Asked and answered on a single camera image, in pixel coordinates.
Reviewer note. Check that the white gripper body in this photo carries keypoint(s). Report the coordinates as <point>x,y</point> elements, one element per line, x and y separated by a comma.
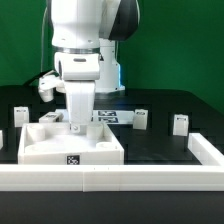
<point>75,67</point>

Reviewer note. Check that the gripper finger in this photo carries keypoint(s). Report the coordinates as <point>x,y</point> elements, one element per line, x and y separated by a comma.
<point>80,102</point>

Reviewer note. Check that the white square tabletop part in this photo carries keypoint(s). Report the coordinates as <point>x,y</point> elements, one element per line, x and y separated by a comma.
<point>55,144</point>

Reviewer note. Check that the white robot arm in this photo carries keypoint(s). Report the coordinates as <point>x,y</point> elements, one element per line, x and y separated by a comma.
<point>78,28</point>

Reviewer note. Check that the white fiducial marker sheet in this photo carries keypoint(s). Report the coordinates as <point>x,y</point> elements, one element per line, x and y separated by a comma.
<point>113,116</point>

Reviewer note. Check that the white U-shaped fence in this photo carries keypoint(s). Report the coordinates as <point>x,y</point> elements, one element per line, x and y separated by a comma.
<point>208,175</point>

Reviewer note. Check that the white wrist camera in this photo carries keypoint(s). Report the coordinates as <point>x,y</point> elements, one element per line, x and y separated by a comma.
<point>47,85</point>

